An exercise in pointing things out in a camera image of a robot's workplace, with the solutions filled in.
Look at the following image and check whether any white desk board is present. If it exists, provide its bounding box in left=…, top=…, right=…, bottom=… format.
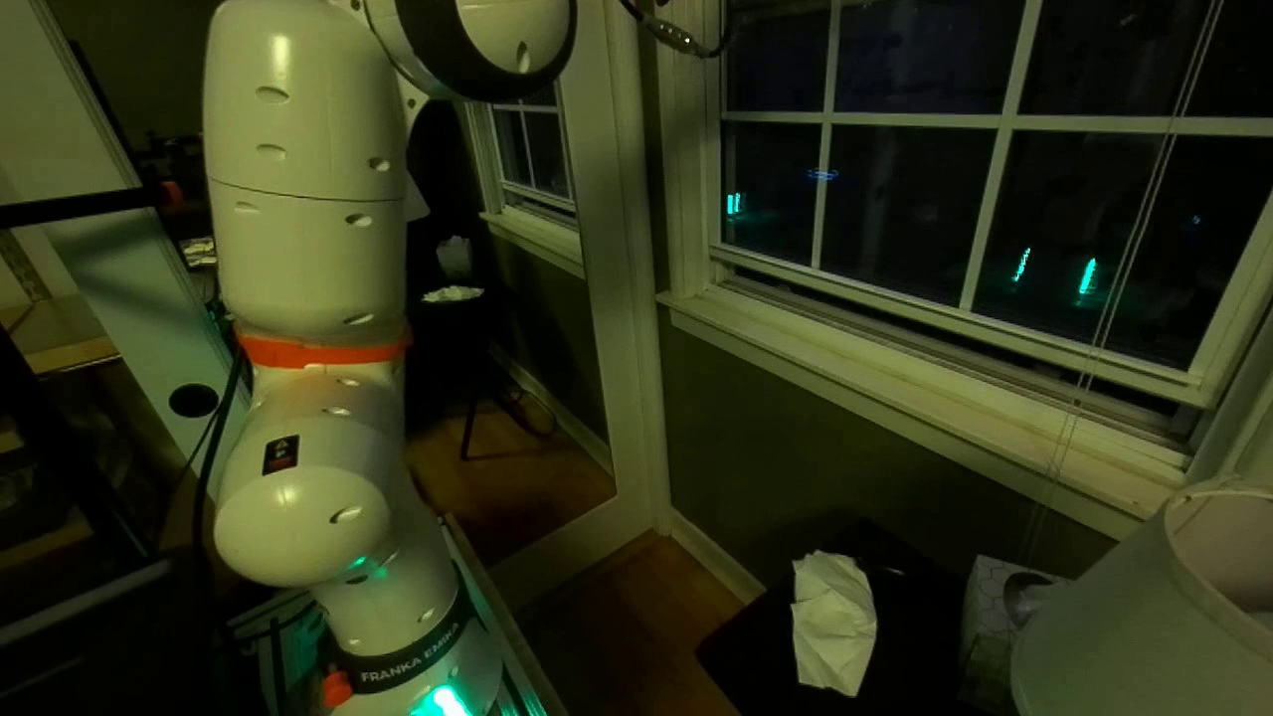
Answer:
left=0, top=0, right=257, bottom=469

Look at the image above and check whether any black tripod stand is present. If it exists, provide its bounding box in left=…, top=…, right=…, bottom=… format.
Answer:
left=405, top=103, right=554, bottom=456

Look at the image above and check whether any white side window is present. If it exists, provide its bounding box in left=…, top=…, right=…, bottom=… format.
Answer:
left=466, top=91, right=584, bottom=277

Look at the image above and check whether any white crumpled tissue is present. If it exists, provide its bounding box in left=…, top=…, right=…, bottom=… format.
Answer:
left=792, top=550, right=881, bottom=697

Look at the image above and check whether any blind pull cord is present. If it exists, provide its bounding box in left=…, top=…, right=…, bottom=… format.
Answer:
left=1028, top=0, right=1230, bottom=522

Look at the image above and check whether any white window sash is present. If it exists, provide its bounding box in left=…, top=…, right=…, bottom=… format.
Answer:
left=713, top=0, right=1273, bottom=407

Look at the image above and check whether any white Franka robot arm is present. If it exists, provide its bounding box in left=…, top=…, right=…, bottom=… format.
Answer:
left=202, top=0, right=577, bottom=716

